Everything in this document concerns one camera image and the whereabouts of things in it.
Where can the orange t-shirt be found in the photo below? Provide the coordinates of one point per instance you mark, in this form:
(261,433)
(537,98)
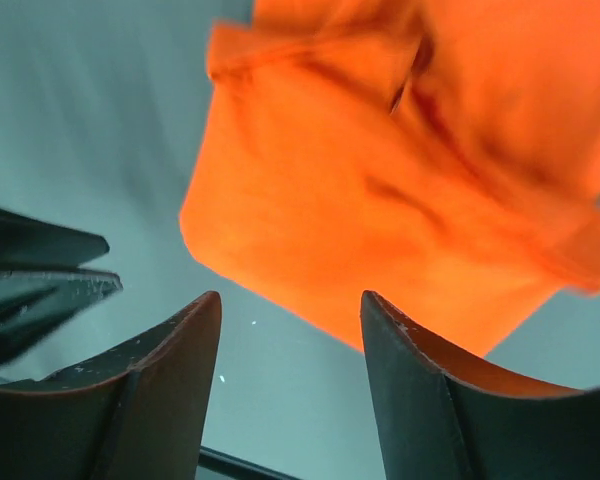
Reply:
(445,154)

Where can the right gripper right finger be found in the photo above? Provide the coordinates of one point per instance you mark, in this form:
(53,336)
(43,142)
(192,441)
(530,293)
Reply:
(444,413)

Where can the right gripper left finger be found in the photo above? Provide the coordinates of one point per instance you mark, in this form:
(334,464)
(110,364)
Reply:
(135,411)

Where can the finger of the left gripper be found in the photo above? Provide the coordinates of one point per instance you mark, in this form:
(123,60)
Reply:
(33,304)
(28,240)

